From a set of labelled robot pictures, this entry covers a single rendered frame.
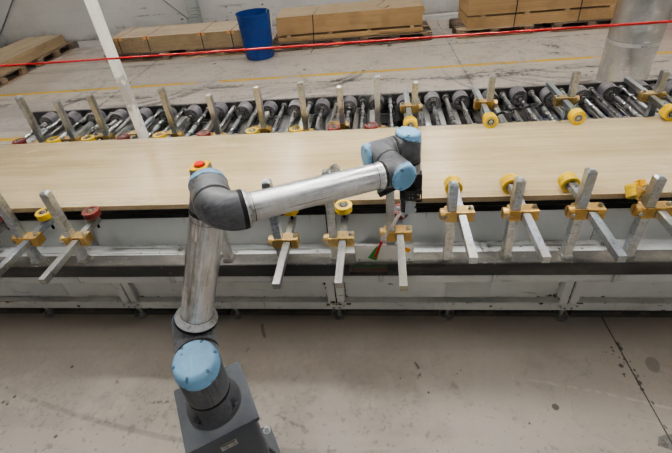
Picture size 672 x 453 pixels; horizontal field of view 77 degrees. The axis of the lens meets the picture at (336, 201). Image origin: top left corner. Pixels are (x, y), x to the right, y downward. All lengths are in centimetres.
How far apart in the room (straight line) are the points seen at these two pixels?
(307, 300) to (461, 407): 97
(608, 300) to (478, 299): 68
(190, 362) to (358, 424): 103
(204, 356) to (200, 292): 21
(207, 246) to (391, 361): 139
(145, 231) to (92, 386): 92
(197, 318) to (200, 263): 24
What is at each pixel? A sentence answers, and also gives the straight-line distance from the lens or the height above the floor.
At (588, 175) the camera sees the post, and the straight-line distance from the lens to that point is 184.
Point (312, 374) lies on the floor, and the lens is 244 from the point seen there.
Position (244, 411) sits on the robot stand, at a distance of 170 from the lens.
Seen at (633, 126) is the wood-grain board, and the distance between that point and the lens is 284.
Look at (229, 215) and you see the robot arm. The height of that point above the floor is 138.
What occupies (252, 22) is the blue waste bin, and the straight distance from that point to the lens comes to 721.
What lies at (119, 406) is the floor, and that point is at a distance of 269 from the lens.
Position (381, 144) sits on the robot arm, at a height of 137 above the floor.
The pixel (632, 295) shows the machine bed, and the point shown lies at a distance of 281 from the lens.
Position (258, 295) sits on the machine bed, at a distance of 260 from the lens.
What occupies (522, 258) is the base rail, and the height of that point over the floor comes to 70.
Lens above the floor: 205
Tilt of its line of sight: 35 degrees down
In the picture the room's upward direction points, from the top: 6 degrees counter-clockwise
